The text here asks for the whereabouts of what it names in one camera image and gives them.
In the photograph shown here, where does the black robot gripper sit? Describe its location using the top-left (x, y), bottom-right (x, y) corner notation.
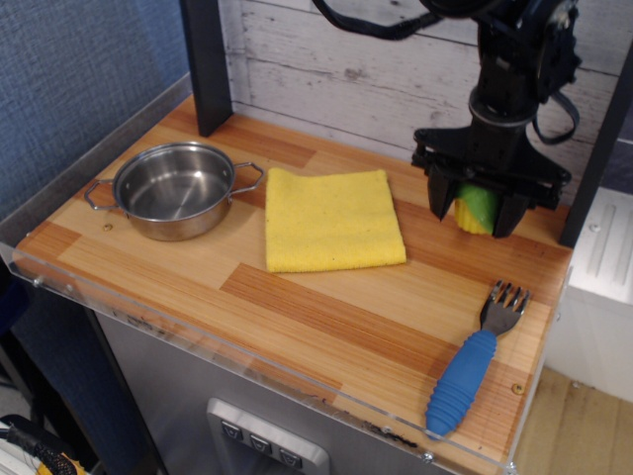
top-left (412, 119), bottom-right (571, 238)

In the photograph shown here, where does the green yellow toy corn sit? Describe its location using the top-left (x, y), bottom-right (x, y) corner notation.
top-left (455, 183), bottom-right (498, 236)

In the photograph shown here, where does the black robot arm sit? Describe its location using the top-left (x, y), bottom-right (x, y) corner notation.
top-left (412, 1), bottom-right (582, 238)

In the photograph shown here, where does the yellow folded cloth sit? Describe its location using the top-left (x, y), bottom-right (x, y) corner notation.
top-left (265, 168), bottom-right (407, 273)

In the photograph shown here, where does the white ribbed box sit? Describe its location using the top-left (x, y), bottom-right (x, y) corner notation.
top-left (564, 186), bottom-right (633, 308)

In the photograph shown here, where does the clear acrylic edge guard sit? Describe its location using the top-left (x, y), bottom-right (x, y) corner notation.
top-left (1, 245), bottom-right (515, 474)

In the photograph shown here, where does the stainless steel pot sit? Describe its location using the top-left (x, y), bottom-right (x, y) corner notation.
top-left (84, 142), bottom-right (265, 241)

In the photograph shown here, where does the steel cabinet button panel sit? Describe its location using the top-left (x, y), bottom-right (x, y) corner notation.
top-left (207, 398), bottom-right (330, 474)

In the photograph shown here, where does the black right upright post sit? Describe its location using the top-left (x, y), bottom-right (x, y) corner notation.
top-left (558, 0), bottom-right (633, 246)

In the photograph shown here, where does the black upright post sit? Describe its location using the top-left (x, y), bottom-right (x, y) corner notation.
top-left (179, 0), bottom-right (233, 137)
top-left (558, 0), bottom-right (633, 246)

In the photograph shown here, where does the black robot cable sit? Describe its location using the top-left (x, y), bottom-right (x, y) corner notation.
top-left (311, 0), bottom-right (441, 42)

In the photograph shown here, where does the blue handled metal fork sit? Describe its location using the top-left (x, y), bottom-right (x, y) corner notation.
top-left (425, 280), bottom-right (531, 439)

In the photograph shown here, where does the black left upright post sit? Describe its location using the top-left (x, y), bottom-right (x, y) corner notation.
top-left (179, 0), bottom-right (233, 137)

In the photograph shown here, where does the braided cable bundle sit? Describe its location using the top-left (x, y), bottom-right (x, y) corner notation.
top-left (0, 413), bottom-right (88, 475)

